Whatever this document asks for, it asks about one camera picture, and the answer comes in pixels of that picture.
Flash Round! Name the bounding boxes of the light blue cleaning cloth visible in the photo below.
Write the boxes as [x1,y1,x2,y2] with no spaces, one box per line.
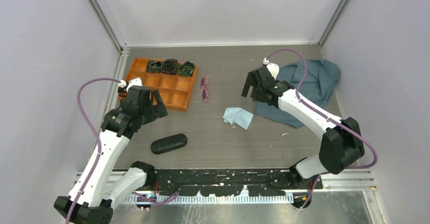
[223,107,254,130]

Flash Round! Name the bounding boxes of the black glasses case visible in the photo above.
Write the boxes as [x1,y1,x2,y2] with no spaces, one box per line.
[151,133,188,155]

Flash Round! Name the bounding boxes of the purple sunglasses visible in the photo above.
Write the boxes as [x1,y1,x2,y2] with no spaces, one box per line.
[200,76,209,101]

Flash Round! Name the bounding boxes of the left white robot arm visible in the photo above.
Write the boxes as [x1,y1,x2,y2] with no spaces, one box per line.
[54,85,168,223]

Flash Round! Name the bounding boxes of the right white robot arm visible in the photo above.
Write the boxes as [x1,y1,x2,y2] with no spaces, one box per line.
[241,65,365,189]

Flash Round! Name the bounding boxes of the orange compartment tray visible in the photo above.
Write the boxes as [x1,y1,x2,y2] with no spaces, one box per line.
[125,58,198,111]

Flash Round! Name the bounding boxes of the dark brown rolled tie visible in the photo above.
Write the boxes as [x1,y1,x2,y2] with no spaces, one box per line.
[161,58,179,75]

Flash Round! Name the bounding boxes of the dark green rolled tie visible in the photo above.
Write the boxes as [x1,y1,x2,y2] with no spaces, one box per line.
[146,60,162,73]

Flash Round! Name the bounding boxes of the green yellow rolled tie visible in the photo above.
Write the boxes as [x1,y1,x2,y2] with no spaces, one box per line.
[177,61,195,77]

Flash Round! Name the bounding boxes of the dark teal cloth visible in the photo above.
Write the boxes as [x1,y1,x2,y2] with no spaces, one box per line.
[254,59,341,128]

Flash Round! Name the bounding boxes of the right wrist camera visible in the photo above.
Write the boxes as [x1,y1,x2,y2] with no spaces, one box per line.
[263,58,279,79]

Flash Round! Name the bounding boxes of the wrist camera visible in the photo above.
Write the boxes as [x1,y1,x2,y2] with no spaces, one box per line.
[118,77,142,94]
[263,58,279,79]

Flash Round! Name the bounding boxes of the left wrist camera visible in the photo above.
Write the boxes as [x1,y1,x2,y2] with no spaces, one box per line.
[118,77,142,94]

